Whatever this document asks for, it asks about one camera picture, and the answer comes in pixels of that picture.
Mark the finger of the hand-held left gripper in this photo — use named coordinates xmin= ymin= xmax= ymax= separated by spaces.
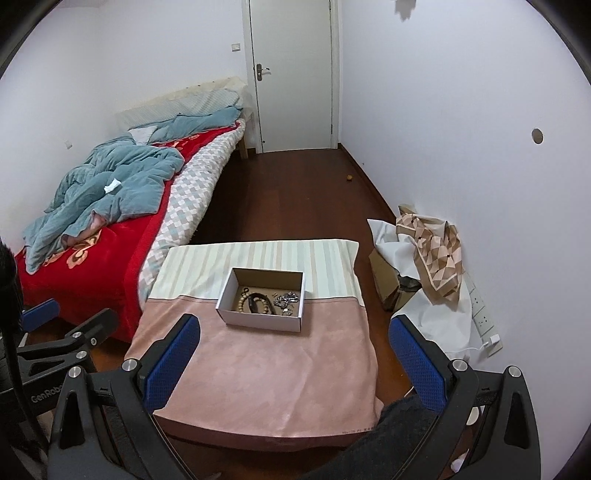
xmin=18 ymin=308 xmax=119 ymax=374
xmin=21 ymin=299 xmax=62 ymax=333

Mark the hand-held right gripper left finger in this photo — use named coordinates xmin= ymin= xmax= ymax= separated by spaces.
xmin=48 ymin=314 xmax=201 ymax=480

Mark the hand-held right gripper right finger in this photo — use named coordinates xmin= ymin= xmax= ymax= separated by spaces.
xmin=389 ymin=316 xmax=542 ymax=480

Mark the wooden bead bracelet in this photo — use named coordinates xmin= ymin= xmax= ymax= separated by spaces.
xmin=238 ymin=287 xmax=273 ymax=315

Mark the white cardboard box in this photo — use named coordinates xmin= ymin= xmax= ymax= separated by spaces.
xmin=216 ymin=268 xmax=306 ymax=334

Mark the white cloth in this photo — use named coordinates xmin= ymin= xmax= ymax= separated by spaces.
xmin=368 ymin=218 xmax=476 ymax=370

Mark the bed with red blanket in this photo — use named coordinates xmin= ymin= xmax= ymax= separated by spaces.
xmin=16 ymin=129 xmax=245 ymax=342

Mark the white power strip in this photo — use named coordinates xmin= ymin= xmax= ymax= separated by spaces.
xmin=466 ymin=272 xmax=504 ymax=355

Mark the brown cardboard box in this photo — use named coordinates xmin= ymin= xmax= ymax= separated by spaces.
xmin=369 ymin=251 xmax=421 ymax=312

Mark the table with pink striped cloth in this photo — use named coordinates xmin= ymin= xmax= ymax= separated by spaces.
xmin=124 ymin=237 xmax=385 ymax=439

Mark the beige patterned scarf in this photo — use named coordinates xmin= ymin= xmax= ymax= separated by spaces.
xmin=396 ymin=205 xmax=461 ymax=304

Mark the blue quilt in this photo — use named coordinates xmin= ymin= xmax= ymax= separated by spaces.
xmin=23 ymin=108 xmax=243 ymax=273

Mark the checkered mattress cover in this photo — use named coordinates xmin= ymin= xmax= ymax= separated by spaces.
xmin=139 ymin=129 xmax=246 ymax=301

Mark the white door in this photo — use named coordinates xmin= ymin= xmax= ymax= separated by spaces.
xmin=249 ymin=0 xmax=340 ymax=153

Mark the wooden bed frame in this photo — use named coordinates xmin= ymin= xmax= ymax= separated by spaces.
xmin=238 ymin=108 xmax=254 ymax=160

